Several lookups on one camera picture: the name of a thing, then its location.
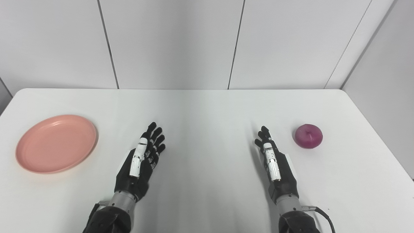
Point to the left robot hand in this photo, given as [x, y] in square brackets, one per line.
[142, 168]

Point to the purple red onion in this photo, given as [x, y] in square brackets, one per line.
[308, 136]

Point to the pink plastic plate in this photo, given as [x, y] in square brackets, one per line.
[56, 144]

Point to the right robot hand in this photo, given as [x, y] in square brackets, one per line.
[279, 171]

